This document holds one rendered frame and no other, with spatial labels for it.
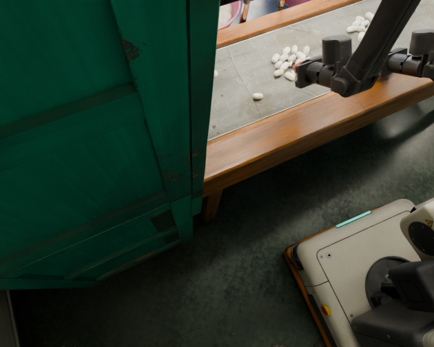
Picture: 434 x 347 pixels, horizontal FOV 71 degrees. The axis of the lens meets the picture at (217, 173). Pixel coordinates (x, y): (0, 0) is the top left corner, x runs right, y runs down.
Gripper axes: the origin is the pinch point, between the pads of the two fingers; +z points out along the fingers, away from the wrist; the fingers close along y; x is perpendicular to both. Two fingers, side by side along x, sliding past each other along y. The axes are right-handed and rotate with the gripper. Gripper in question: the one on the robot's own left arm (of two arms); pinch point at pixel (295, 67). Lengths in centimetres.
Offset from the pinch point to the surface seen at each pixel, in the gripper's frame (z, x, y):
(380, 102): -11.5, 16.4, -23.0
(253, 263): 17, 93, 22
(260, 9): 37.9, -14.0, -11.5
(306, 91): 1.0, 9.3, -4.1
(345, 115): -10.9, 16.1, -9.4
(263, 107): 1.4, 9.0, 11.8
